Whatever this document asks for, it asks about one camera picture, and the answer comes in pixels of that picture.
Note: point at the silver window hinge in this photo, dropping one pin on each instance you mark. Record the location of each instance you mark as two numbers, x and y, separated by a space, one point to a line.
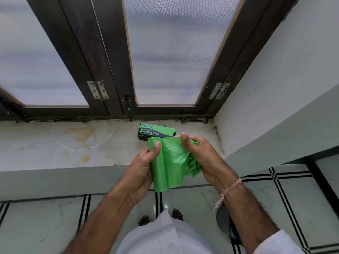
219 91
97 89

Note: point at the dark wooden window frame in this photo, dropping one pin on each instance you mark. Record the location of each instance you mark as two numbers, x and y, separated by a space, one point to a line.
79 50

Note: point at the person's foot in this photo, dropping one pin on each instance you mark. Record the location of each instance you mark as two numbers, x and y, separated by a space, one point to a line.
177 214
144 221

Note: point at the white stone window sill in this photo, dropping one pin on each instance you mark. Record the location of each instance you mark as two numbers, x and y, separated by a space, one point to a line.
31 148

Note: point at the person's right foot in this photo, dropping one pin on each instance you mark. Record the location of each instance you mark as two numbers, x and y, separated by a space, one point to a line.
177 214

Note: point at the person's left hand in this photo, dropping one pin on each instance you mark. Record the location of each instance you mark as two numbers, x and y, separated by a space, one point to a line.
137 177

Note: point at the person's right hand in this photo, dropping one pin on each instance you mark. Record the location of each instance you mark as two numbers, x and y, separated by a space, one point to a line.
212 164

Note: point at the green black garbage bag box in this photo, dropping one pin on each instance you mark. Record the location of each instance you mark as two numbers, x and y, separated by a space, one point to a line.
156 130

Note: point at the frosted glass window pane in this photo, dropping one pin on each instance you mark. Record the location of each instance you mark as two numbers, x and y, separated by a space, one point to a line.
180 50
31 63

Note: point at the person's left foot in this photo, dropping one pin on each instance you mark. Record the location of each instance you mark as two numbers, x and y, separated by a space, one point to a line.
144 221

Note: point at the dark window latch bolt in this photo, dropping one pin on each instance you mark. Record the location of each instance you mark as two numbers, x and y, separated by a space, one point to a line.
128 107

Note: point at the person's left forearm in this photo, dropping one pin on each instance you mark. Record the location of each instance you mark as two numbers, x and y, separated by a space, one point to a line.
106 224

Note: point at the pale thread wristband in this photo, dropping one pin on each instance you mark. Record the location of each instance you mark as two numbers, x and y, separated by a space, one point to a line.
233 185

